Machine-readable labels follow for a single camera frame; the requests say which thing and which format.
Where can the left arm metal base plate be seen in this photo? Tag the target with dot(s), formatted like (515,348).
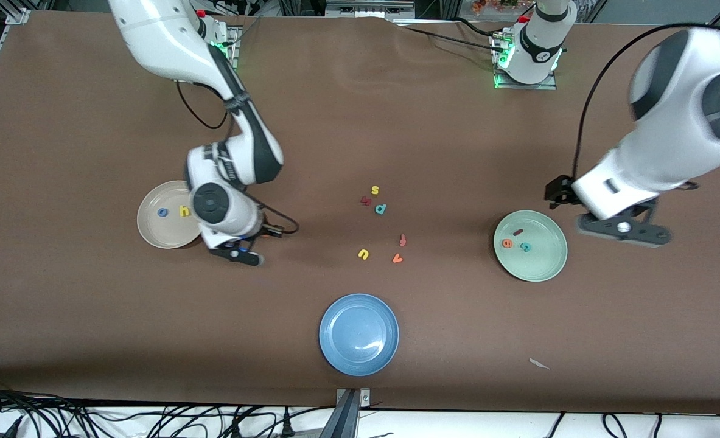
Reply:
(518,87)

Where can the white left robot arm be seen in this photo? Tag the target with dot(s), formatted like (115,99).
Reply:
(688,121)

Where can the blue plate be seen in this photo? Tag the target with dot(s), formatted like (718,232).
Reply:
(358,334)

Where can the brown table cover sheet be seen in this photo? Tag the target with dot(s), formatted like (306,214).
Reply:
(335,121)

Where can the silver metal bracket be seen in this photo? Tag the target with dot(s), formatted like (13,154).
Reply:
(364,398)

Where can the orange artificial flowers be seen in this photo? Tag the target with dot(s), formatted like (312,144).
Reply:
(487,5)

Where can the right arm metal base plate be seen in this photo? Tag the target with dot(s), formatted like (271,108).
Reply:
(235,42)

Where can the black power plug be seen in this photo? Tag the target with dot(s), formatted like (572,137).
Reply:
(286,426)
(14,426)
(236,431)

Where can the yellow letter u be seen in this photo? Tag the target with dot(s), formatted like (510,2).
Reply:
(364,257)

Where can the aluminium table edge rail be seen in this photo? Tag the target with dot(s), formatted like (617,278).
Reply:
(16,17)

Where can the dark camera pole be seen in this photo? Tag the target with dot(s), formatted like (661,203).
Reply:
(342,420)

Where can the light green plate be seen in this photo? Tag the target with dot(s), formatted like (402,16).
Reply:
(542,261)

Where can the beige brown plate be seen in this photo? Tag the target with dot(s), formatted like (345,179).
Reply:
(159,234)

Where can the white paper scrap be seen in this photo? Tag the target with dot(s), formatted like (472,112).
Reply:
(539,364)

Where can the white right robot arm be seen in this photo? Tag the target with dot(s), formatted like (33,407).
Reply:
(165,42)

